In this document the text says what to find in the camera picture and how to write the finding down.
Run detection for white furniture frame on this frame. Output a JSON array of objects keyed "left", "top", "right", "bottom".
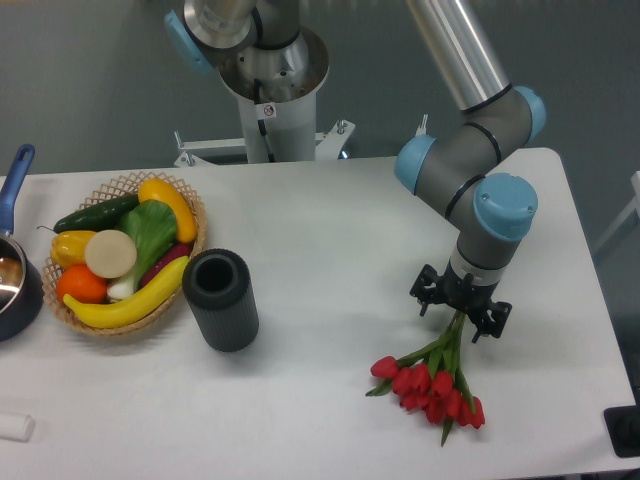
[{"left": 596, "top": 171, "right": 639, "bottom": 254}]

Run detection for red tulip bouquet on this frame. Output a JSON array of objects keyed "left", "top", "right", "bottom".
[{"left": 365, "top": 312, "right": 486, "bottom": 445}]

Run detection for beige round disc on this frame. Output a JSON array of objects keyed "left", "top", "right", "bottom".
[{"left": 84, "top": 230, "right": 137, "bottom": 279}]

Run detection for orange fruit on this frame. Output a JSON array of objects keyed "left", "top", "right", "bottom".
[{"left": 56, "top": 265, "right": 107, "bottom": 304}]

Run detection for purple eggplant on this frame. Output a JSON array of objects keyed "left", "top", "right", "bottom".
[{"left": 139, "top": 243, "right": 192, "bottom": 288}]

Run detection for dark grey ribbed vase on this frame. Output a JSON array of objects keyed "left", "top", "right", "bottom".
[{"left": 182, "top": 248, "right": 259, "bottom": 353}]

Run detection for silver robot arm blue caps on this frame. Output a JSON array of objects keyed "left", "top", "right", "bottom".
[{"left": 164, "top": 1, "right": 546, "bottom": 338}]

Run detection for white cylinder object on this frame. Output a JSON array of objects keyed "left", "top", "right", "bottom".
[{"left": 0, "top": 411, "right": 35, "bottom": 443}]

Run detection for yellow squash at top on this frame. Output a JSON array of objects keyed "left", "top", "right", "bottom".
[{"left": 138, "top": 178, "right": 197, "bottom": 244}]

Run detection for green cucumber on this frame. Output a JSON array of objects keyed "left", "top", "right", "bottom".
[{"left": 38, "top": 195, "right": 139, "bottom": 234}]

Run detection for dark blue saucepan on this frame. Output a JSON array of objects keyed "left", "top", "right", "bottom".
[{"left": 1, "top": 144, "right": 43, "bottom": 342}]

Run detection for yellow bell pepper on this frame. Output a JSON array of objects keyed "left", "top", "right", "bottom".
[{"left": 50, "top": 230, "right": 96, "bottom": 269}]

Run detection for black device at edge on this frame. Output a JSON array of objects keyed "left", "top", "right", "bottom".
[{"left": 603, "top": 405, "right": 639, "bottom": 458}]

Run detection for green bok choy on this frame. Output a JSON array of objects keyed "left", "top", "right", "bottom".
[{"left": 107, "top": 200, "right": 177, "bottom": 302}]

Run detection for long yellow squash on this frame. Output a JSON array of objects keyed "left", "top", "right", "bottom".
[{"left": 63, "top": 256, "right": 189, "bottom": 330}]

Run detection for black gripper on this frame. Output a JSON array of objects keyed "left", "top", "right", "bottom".
[{"left": 409, "top": 264, "right": 512, "bottom": 344}]

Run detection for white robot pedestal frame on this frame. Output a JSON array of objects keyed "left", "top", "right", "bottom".
[{"left": 172, "top": 82, "right": 430, "bottom": 169}]

